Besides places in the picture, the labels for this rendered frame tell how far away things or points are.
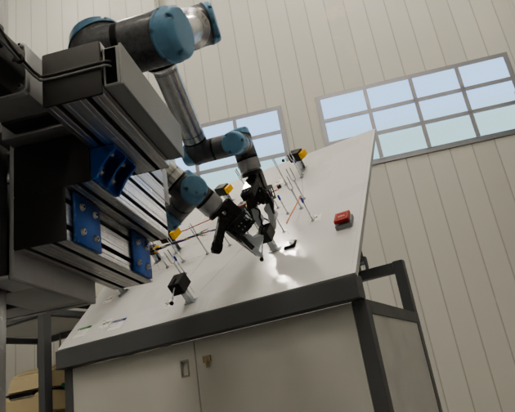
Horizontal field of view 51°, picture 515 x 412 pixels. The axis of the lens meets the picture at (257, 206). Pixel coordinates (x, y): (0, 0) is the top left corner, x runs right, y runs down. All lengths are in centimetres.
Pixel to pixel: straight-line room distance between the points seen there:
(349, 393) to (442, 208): 371
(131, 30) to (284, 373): 102
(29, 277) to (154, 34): 54
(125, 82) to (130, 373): 135
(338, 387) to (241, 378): 31
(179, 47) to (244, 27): 504
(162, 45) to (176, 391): 112
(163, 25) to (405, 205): 415
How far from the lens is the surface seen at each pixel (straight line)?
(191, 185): 149
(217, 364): 177
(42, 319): 226
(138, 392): 196
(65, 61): 85
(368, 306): 158
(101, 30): 124
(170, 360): 188
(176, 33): 118
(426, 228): 507
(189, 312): 182
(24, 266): 95
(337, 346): 159
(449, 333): 492
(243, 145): 174
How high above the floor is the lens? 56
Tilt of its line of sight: 20 degrees up
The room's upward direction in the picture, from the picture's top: 9 degrees counter-clockwise
